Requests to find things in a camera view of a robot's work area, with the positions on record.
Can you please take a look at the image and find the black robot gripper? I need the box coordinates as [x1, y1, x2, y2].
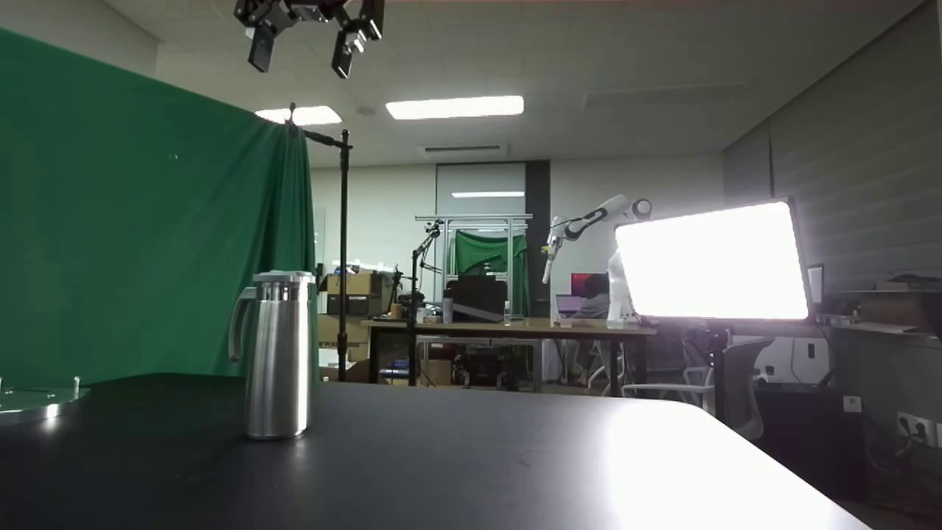
[233, 0, 389, 83]

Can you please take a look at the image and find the steel thermos flask lid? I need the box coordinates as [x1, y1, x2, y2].
[251, 267, 318, 288]

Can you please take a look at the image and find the stainless steel thermos flask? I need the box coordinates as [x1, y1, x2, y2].
[227, 267, 318, 441]

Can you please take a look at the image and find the small rectangular ceiling light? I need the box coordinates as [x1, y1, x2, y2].
[254, 102, 345, 130]

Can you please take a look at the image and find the large rectangular ceiling light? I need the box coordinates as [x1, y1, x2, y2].
[383, 92, 527, 123]

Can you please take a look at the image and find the ceiling air vent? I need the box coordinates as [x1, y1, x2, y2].
[420, 141, 511, 163]

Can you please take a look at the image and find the black backdrop stand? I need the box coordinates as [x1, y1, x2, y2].
[285, 101, 357, 385]

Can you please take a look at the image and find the cardboard box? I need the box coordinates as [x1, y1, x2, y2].
[320, 267, 401, 317]

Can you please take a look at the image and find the green backdrop cloth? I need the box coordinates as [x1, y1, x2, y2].
[0, 27, 320, 392]

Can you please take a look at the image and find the small green background screen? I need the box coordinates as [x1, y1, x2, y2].
[449, 228, 530, 288]

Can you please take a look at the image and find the wooden background table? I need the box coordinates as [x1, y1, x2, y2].
[365, 314, 660, 398]

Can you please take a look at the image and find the dark monitor with red screen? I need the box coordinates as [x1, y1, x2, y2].
[569, 272, 613, 301]

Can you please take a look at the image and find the bright LED light panel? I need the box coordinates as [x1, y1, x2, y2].
[613, 201, 813, 325]

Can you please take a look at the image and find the white wall power outlet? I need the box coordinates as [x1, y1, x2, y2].
[895, 409, 942, 451]

